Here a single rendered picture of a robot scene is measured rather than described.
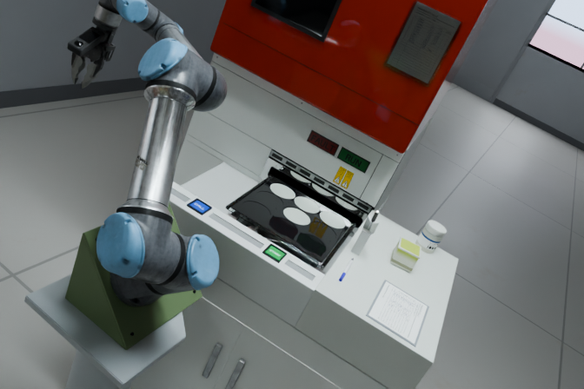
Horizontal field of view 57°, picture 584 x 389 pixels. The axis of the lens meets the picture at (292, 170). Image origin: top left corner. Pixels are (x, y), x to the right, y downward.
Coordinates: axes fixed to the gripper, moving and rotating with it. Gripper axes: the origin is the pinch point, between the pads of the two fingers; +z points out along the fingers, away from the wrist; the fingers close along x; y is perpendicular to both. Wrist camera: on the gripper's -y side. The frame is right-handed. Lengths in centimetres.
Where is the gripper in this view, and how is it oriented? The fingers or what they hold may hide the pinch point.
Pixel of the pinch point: (78, 82)
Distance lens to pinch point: 178.4
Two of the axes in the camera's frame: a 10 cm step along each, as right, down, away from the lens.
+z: -4.7, 8.3, 3.1
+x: -8.7, -4.9, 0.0
